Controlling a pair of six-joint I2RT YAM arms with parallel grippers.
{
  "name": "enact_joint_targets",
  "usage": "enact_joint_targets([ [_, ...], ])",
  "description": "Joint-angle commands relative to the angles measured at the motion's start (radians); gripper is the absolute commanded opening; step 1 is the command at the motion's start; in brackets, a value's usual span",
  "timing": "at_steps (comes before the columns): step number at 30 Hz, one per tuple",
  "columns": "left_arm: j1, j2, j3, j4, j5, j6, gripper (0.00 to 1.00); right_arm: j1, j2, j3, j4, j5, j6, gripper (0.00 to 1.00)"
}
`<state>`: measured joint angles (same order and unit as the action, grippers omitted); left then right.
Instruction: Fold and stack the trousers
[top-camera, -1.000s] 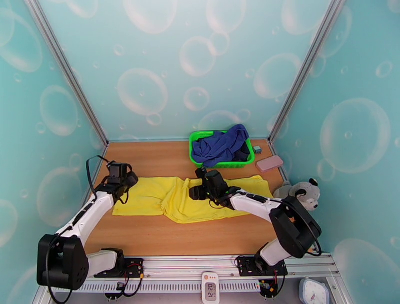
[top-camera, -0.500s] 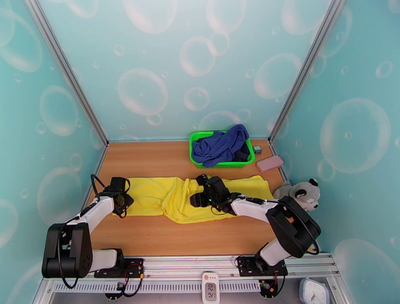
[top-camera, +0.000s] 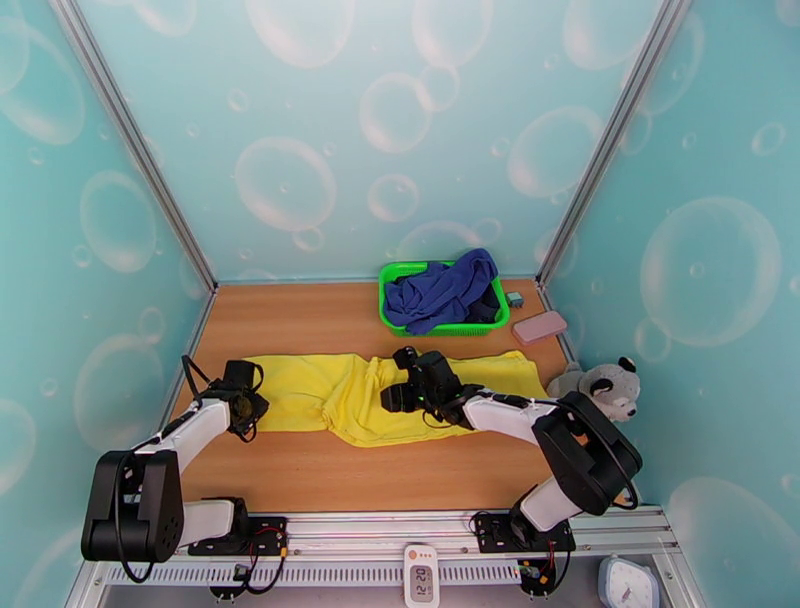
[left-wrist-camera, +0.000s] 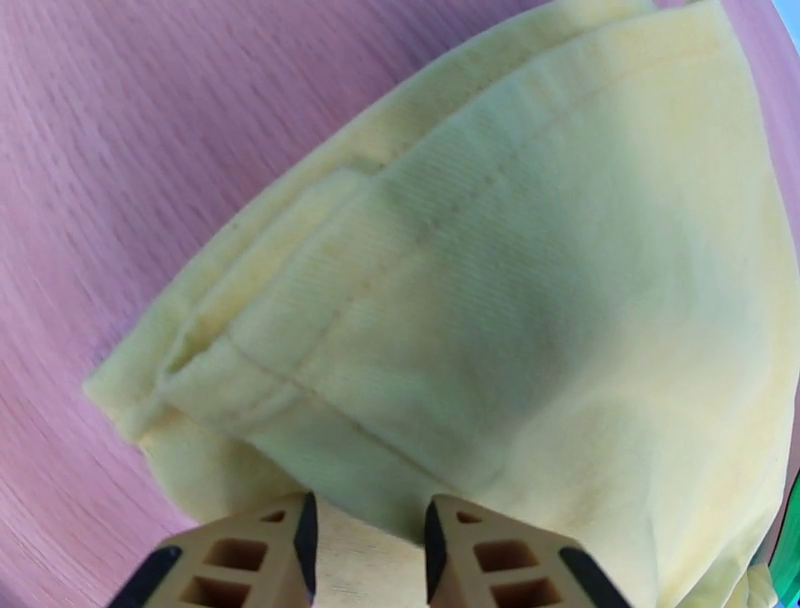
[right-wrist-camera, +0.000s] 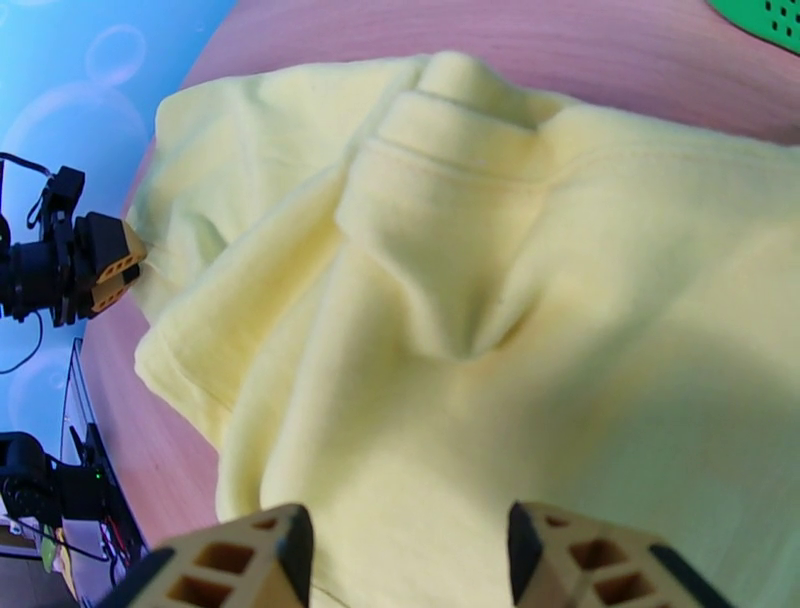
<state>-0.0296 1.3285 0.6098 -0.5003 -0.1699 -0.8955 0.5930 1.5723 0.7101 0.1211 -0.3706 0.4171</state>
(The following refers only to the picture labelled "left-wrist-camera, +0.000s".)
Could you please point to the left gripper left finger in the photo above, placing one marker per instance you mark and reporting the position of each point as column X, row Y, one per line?
column 262, row 562

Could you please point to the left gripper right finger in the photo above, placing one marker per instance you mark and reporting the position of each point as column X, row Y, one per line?
column 475, row 562

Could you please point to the yellow trousers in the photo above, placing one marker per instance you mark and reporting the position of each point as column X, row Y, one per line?
column 500, row 281

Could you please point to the green plastic basket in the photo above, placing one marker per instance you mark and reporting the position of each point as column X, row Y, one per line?
column 789, row 562

